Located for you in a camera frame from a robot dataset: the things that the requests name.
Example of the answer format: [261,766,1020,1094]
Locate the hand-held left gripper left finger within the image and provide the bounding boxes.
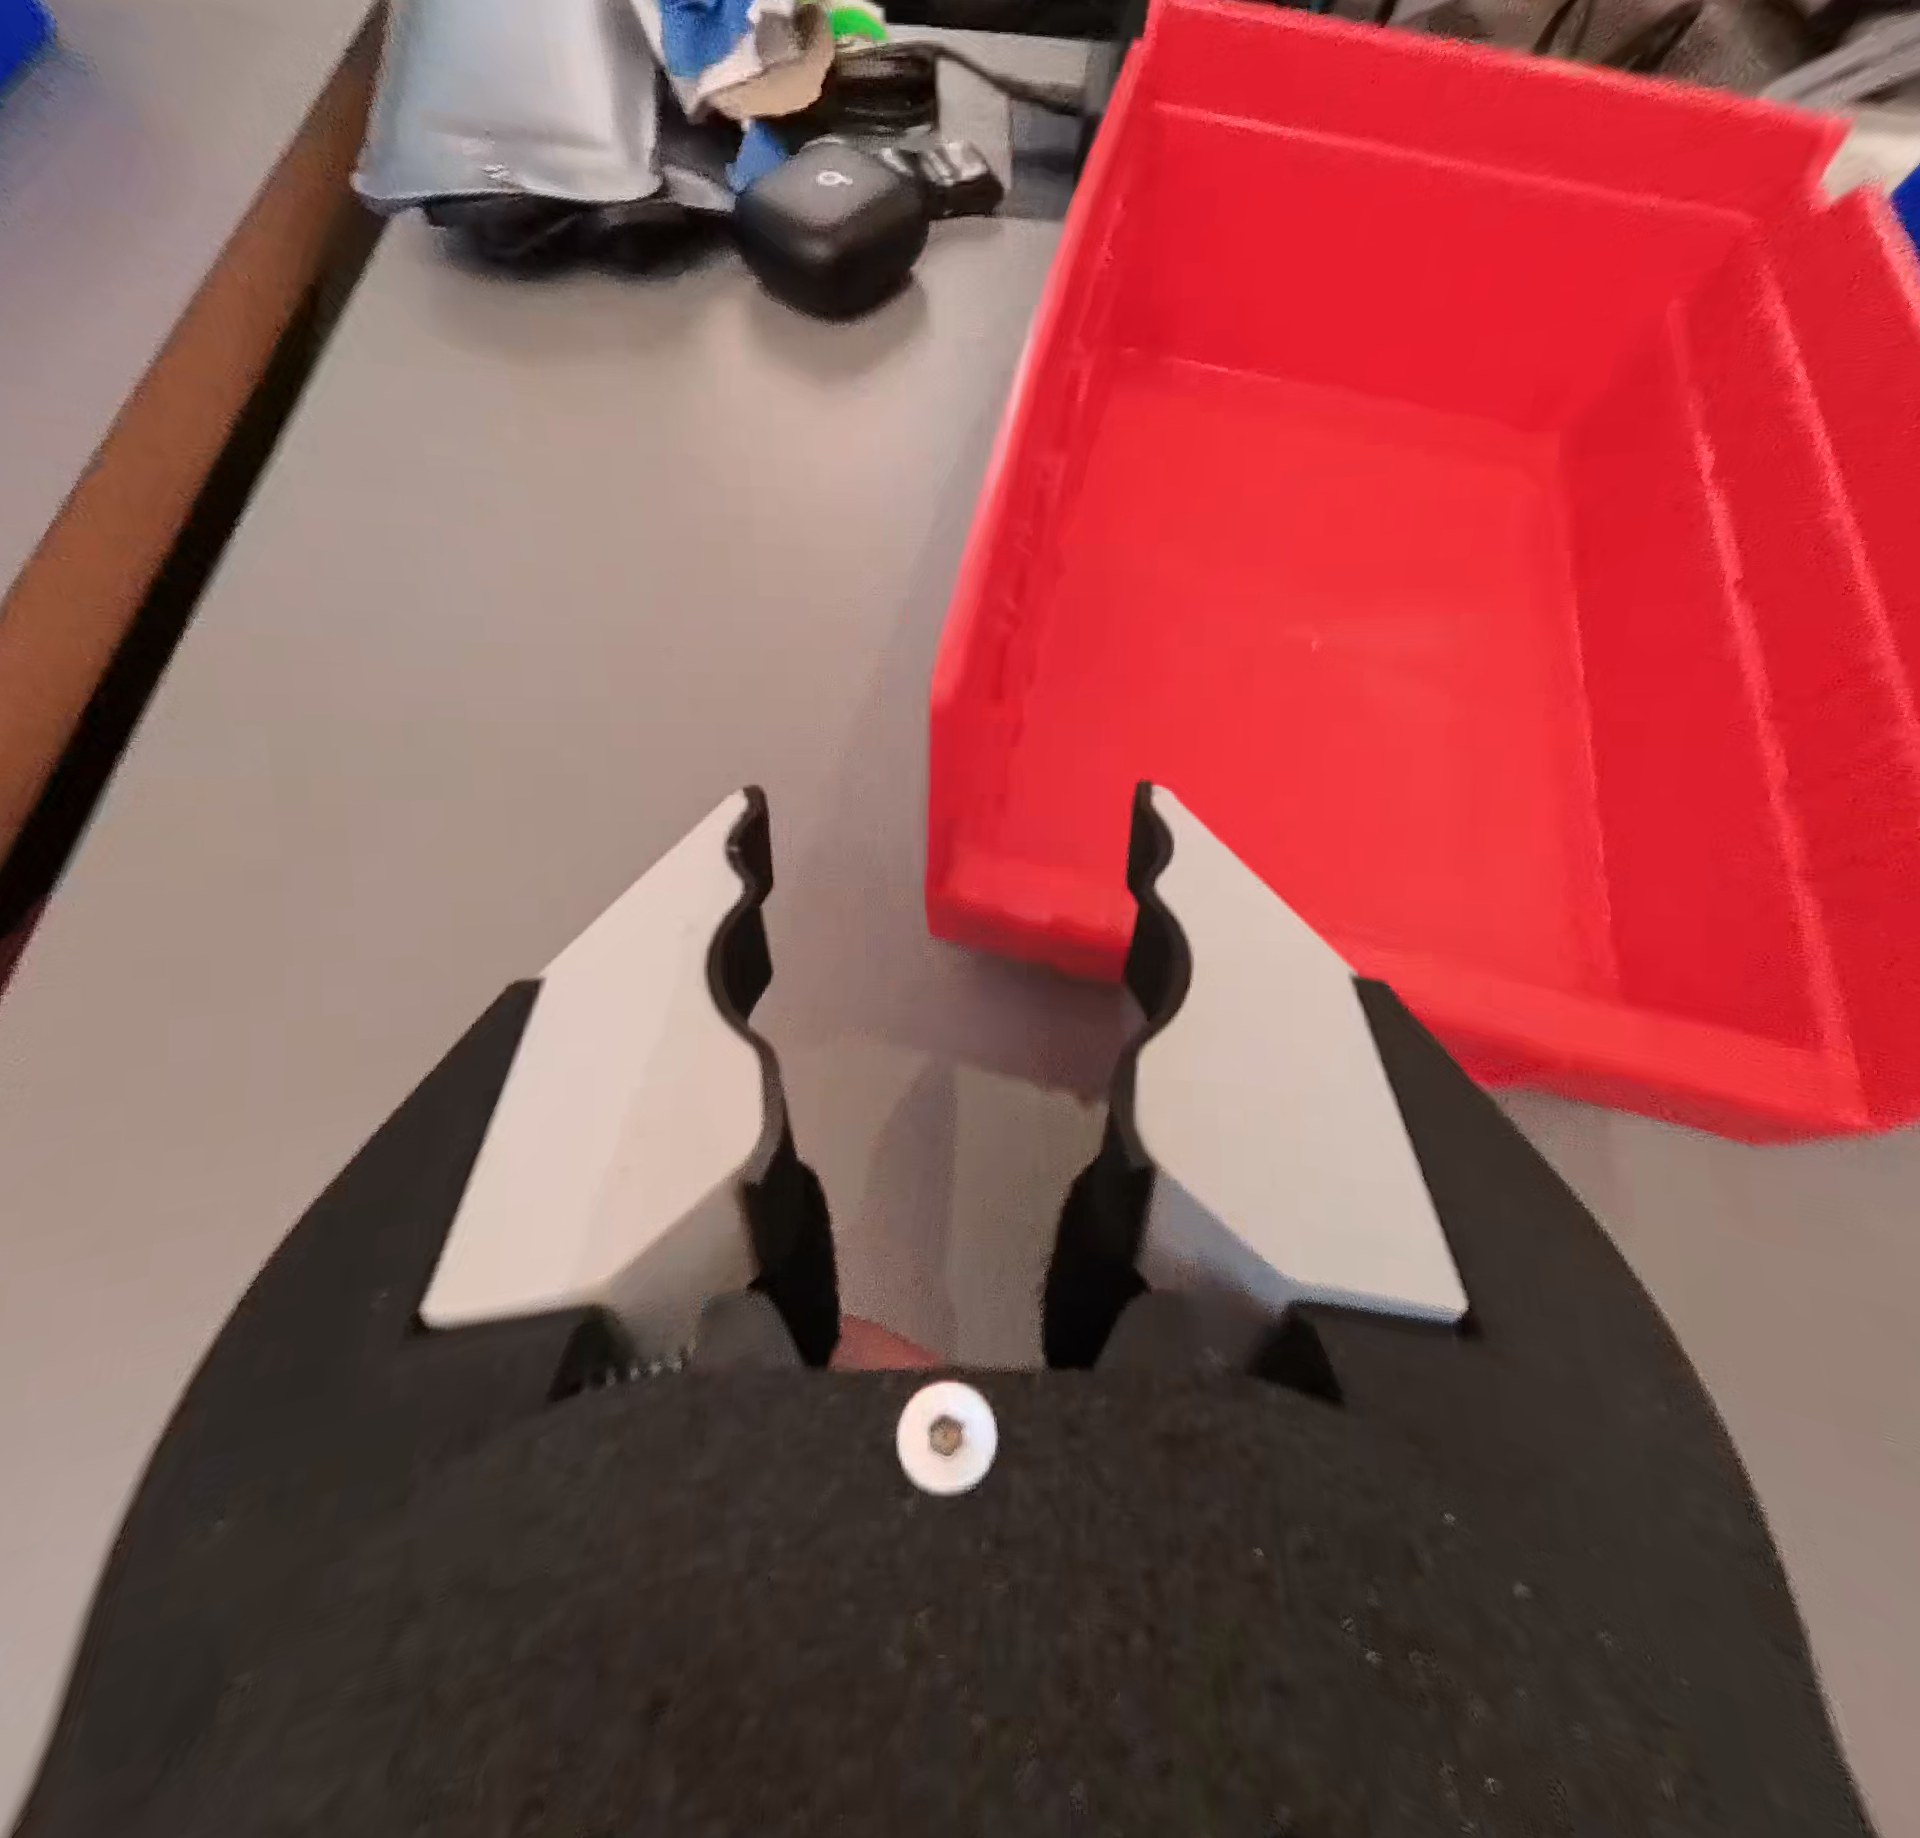
[419,785,842,1370]

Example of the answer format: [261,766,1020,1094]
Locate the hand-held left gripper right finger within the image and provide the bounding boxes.
[1041,780,1471,1370]

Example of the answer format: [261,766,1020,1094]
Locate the red plastic bin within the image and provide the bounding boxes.
[926,0,1920,1142]

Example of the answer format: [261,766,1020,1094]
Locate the grey desk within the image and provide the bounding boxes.
[0,23,1920,1838]

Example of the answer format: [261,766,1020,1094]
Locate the black earbud case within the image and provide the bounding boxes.
[733,139,931,320]

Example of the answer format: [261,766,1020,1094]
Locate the black power adapter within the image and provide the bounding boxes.
[876,134,1007,220]

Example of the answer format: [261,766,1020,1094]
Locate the grey table with wooden edge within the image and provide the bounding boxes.
[0,0,413,1001]

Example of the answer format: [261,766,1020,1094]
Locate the grey padded pouch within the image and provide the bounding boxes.
[351,0,668,208]

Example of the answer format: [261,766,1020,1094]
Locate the black cable bundle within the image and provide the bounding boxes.
[419,189,738,275]

